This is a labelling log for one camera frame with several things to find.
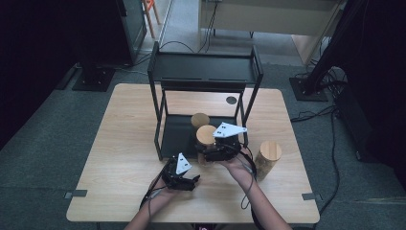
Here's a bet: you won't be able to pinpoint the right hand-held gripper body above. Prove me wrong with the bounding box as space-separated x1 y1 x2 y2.
204 122 248 162

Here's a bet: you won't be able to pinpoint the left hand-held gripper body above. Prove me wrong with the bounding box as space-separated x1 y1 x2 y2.
162 152 192 192

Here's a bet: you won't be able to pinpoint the wooden cylinder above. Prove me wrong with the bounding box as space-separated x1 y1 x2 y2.
194 125 218 167

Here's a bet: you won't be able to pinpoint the glass jar of tan contents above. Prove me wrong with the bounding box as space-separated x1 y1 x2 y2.
254 140 283 181

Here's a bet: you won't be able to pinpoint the black metal shelf rack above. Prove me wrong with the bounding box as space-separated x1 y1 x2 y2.
147 41 265 162

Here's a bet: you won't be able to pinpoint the person's left hand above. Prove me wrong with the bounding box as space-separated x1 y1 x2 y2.
148 178 180 205

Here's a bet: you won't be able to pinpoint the person's right hand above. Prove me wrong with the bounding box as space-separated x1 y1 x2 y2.
219 148 256 183

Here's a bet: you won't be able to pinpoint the black square stand base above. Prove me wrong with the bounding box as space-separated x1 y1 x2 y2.
71 65 116 93
289 76 329 103

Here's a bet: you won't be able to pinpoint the black box on floor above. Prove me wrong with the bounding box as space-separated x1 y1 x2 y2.
334 85 375 161

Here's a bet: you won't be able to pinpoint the dark glass cabinet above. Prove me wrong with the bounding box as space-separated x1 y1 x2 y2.
116 0 148 66

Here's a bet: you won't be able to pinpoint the pale desk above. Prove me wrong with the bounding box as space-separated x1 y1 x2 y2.
198 0 348 65

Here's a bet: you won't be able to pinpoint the wooden stool legs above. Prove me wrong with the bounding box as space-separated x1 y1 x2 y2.
142 0 162 39

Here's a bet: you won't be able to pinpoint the black slanted stand pole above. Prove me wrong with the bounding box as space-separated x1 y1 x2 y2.
304 0 365 94

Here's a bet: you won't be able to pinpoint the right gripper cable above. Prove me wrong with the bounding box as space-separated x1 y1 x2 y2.
216 143 258 211

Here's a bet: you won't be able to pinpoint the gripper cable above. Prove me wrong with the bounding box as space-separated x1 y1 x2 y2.
139 166 175 224
216 143 258 211

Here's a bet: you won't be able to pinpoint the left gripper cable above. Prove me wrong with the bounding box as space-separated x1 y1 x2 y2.
139 166 175 224

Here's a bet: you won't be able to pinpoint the black looped floor cable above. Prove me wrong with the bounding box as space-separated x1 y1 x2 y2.
158 39 196 55

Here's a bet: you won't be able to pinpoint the long black floor cable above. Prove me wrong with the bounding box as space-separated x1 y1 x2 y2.
318 106 341 219

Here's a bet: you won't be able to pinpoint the black hanging desk cable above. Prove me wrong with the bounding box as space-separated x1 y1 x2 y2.
196 1 220 55

